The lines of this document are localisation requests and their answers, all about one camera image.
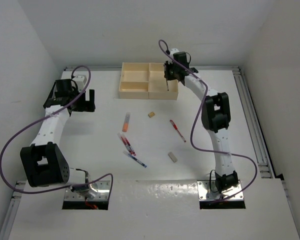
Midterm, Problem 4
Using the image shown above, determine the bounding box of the red gel pen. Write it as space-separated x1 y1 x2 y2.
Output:
169 119 187 143

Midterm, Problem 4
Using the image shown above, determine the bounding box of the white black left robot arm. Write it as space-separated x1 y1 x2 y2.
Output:
20 75 96 196

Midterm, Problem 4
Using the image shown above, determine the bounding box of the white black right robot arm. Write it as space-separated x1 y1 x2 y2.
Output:
164 48 239 193

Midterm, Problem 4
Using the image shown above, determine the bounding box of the cream wooden compartment tray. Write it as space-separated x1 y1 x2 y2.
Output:
118 62 179 100

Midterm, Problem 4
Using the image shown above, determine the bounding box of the small tan eraser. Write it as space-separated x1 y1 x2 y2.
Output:
148 111 155 118

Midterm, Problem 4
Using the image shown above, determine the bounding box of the orange highlighter marker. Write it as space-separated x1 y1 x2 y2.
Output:
122 112 131 132

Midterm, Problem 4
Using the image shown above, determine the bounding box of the grey speckled eraser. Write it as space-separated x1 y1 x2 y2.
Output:
167 151 178 163

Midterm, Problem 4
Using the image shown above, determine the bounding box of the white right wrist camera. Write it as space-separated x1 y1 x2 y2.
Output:
169 48 180 58

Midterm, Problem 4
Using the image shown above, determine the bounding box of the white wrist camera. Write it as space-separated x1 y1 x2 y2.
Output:
169 48 180 58
73 75 88 89

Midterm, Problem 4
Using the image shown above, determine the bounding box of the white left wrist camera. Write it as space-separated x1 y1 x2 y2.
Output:
73 75 88 89

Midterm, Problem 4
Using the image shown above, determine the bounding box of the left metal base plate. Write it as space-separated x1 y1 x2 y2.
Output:
63 180 111 202

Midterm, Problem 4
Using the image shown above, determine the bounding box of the metal base plate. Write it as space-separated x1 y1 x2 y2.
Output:
197 180 244 202
63 180 111 202

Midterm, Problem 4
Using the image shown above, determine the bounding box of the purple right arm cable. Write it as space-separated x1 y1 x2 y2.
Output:
158 39 258 203

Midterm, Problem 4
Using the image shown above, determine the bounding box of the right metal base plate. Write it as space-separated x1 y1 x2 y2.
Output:
197 180 244 202

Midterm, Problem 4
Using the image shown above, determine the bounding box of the aluminium frame rail right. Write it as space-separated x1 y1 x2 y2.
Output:
232 67 276 179

